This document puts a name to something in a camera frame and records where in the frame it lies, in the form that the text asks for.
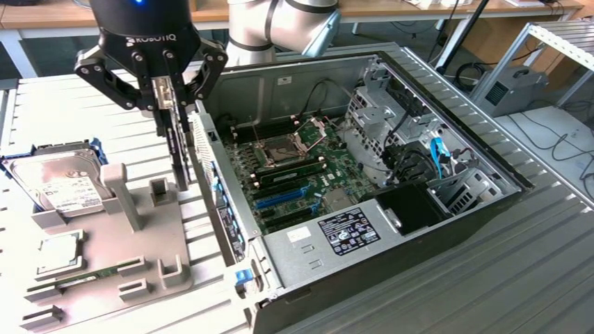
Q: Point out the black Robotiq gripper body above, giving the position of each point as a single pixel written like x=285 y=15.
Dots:
x=143 y=28

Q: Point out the graphics card with fan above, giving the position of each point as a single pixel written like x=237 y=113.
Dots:
x=178 y=156

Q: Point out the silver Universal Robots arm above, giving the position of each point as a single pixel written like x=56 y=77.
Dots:
x=250 y=28

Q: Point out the hard disk drive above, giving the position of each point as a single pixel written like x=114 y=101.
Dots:
x=99 y=153

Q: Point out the thin locking lever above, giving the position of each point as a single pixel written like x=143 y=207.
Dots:
x=257 y=134

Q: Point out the silver socket cover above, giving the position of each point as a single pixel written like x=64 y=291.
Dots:
x=317 y=121

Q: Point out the CPU socket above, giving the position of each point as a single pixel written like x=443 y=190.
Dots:
x=278 y=153

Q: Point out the green RAM stick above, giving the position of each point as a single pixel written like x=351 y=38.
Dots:
x=83 y=276
x=287 y=175

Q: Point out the green Dell motherboard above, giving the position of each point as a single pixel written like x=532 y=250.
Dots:
x=341 y=163

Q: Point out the blue expansion slot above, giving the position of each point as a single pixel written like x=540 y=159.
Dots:
x=278 y=200

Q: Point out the silver perforated drive cage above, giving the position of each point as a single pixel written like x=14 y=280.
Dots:
x=365 y=153

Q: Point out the grey parts rack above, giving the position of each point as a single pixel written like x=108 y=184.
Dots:
x=120 y=250

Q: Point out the silver chipset heatsink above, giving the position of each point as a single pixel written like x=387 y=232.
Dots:
x=338 y=200

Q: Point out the silver CPU chip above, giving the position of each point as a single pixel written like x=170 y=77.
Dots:
x=58 y=254

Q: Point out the black tripod pole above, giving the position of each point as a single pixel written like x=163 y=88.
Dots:
x=465 y=31

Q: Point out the silver power supply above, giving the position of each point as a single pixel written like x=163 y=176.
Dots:
x=297 y=257

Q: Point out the blue case latch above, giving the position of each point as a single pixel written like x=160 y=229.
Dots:
x=241 y=277

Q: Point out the grey control cabinet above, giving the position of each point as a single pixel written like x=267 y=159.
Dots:
x=510 y=90

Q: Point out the silver disk bay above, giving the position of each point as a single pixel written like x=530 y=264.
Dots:
x=469 y=188

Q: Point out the long wooden desk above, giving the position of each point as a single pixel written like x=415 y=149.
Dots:
x=510 y=8

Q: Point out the open black PC case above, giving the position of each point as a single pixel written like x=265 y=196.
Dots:
x=418 y=264

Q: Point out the aluminium profile frame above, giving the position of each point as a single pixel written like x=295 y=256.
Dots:
x=566 y=38

